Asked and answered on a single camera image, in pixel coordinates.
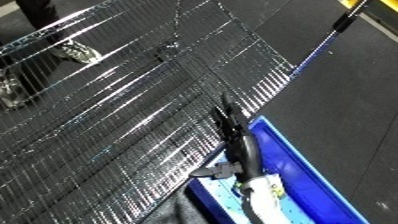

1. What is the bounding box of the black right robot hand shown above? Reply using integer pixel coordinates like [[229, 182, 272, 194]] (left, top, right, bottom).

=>
[[188, 94, 263, 183]]

